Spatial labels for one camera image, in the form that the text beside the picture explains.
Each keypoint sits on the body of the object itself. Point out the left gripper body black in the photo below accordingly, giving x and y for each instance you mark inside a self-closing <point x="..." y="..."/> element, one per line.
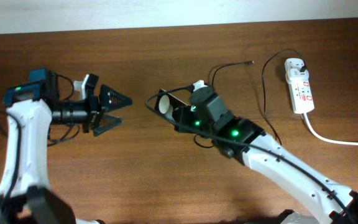
<point x="93" y="107"/>

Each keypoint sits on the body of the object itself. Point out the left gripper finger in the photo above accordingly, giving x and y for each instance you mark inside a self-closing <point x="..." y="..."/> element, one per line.
<point x="105" y="123"/>
<point x="111" y="100"/>

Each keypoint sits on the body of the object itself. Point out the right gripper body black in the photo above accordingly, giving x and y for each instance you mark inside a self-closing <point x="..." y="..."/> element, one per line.
<point x="189" y="121"/>

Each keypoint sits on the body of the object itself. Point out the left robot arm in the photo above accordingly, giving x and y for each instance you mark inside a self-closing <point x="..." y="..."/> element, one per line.
<point x="31" y="109"/>

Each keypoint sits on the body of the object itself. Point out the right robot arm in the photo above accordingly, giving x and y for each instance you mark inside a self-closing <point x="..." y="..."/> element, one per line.
<point x="240" y="139"/>

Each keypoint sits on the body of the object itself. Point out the white charger plug adapter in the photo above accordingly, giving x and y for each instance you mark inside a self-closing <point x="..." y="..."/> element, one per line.
<point x="294" y="75"/>

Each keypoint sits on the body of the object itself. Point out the white power strip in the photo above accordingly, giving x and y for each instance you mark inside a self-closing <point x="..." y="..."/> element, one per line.
<point x="300" y="92"/>

